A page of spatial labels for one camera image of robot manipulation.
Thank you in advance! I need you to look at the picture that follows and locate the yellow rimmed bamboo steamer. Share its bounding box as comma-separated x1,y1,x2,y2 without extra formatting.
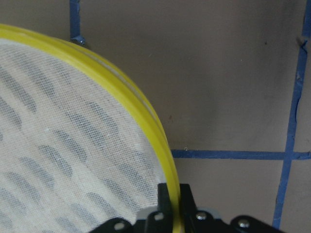
0,25,182,233

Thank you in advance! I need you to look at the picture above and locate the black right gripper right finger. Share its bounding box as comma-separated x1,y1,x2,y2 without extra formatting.
180,183,197,218

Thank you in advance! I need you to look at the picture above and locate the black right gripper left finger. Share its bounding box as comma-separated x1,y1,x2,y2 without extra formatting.
157,183,173,220

